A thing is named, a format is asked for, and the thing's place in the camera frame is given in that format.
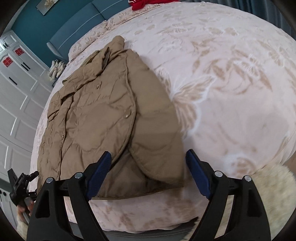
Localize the tan quilted puffer coat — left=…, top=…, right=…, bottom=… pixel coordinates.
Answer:
left=37, top=36, right=185, bottom=200

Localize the person's left hand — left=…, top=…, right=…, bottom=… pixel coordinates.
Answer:
left=16, top=200, right=35, bottom=224

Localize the cream fluffy rug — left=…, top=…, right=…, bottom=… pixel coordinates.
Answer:
left=222, top=163, right=296, bottom=240

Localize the white wardrobe with doors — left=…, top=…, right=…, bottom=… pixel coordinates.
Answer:
left=0, top=29, right=54, bottom=227

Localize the stack of folded cream cloths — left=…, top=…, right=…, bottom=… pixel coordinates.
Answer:
left=48, top=60, right=66, bottom=82

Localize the left floral pillow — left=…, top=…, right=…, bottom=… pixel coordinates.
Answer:
left=68, top=20, right=107, bottom=62

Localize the floral pillow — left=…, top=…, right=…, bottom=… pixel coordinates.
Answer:
left=105, top=4, right=163, bottom=31
left=68, top=20, right=107, bottom=62

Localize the right floral pillow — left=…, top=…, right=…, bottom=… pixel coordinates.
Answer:
left=105, top=4, right=163, bottom=31

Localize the teal upholstered headboard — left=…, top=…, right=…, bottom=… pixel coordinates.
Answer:
left=47, top=0, right=130, bottom=62

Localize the red garment on bed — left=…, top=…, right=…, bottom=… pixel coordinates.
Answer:
left=128, top=0, right=179, bottom=11

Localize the framed wall picture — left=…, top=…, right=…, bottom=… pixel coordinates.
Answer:
left=36, top=0, right=59, bottom=16

